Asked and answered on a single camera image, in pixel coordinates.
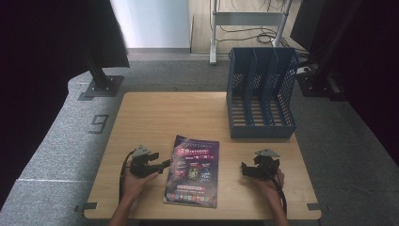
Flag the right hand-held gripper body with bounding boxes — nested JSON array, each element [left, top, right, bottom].
[[253, 148, 281, 181]]

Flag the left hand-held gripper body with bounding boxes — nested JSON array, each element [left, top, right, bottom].
[[129, 144, 162, 179]]

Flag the purple paperback book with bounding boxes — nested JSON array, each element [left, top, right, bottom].
[[162, 135, 220, 209]]

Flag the person's left hand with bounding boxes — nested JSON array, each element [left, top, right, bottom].
[[121, 169, 160, 202]]

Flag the person's right hand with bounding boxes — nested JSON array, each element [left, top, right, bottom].
[[254, 169, 286, 202]]

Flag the wooden table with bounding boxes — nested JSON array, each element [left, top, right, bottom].
[[83, 91, 323, 221]]

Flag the blue mesh file rack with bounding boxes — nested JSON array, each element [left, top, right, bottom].
[[226, 46, 299, 140]]

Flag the grey tape number mark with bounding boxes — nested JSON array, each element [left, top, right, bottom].
[[88, 114, 110, 136]]

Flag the grey tape strip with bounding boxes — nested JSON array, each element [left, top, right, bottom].
[[73, 202, 99, 213], [307, 202, 331, 212]]

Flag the black metal stand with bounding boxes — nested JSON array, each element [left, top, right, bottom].
[[295, 0, 347, 102], [83, 51, 125, 99]]

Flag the dark curtain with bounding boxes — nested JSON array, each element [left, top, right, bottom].
[[290, 0, 399, 168], [0, 0, 131, 211]]

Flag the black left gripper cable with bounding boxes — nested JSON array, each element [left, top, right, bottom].
[[118, 150, 136, 203]]

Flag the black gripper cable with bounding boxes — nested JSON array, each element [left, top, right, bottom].
[[265, 168, 288, 217], [118, 150, 136, 203]]

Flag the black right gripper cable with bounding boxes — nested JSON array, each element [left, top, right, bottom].
[[265, 168, 288, 217]]

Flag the black floor cables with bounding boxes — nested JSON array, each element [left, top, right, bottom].
[[215, 0, 313, 59]]

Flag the white metal stand frame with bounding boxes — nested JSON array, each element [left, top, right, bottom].
[[209, 0, 295, 66]]

